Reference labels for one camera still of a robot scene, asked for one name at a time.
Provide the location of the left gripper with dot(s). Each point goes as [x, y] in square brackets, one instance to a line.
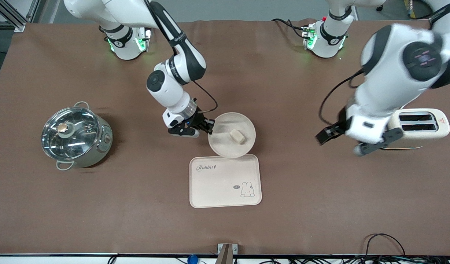
[327, 134]

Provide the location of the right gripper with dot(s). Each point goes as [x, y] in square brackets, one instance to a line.
[198, 119]

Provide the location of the cream round plate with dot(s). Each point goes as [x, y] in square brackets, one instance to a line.
[221, 145]

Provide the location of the small cream bun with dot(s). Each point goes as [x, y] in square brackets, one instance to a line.
[238, 136]

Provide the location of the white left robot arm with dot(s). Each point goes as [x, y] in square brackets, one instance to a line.
[397, 73]

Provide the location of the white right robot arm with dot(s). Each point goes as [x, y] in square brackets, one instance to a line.
[173, 84]

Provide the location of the cream rabbit print tray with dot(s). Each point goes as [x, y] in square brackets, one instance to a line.
[221, 183]

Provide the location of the cream two-slot toaster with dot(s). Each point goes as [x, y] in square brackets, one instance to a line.
[423, 137]

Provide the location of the brown table cover mat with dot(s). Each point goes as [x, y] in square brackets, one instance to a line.
[225, 227]

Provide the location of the pale green electric pot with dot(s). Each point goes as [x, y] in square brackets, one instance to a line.
[100, 146]

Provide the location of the small blue round object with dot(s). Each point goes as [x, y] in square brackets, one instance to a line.
[192, 259]

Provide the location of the glass pot lid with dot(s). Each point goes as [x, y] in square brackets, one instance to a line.
[69, 134]

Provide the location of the grey metal camera mount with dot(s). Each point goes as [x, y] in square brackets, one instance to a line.
[227, 253]

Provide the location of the aluminium frame profile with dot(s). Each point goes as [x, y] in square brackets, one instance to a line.
[10, 16]

